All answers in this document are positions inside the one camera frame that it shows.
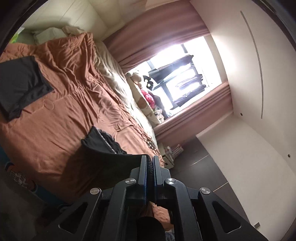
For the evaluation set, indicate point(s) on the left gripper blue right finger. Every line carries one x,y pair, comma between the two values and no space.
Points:
160,175

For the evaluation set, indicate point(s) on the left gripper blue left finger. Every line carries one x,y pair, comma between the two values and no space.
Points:
140,175

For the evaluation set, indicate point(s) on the black t-shirt floral trim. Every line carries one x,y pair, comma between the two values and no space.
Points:
99,162

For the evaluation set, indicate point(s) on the white bedside cabinet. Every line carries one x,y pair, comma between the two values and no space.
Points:
168,161

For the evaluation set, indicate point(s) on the striped paper bag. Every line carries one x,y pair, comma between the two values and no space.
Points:
174,151

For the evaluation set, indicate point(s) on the bear print cushion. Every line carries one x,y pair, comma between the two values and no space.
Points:
141,101

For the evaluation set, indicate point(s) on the red cloth on sill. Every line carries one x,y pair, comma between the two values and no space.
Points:
148,98

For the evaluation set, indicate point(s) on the right pink curtain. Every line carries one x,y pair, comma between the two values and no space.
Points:
196,117

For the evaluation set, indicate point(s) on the pink curtain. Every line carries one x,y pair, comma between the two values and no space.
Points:
196,117
154,30

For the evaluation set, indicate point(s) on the plush toy on sill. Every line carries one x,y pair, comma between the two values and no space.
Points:
137,79

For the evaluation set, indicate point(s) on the orange-brown quilt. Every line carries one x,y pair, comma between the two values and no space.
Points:
49,130

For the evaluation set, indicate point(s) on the beige bed sheet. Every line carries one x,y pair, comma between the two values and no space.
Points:
113,74

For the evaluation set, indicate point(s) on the cartoon print bed base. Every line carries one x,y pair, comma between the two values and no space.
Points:
27,183

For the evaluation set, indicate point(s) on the left pink curtain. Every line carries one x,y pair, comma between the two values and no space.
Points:
154,30

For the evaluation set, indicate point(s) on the small folded black garment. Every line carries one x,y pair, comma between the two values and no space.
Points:
22,83

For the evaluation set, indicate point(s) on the cream padded headboard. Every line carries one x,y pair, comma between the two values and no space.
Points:
102,18

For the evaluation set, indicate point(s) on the white pillow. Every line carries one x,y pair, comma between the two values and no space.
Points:
51,33

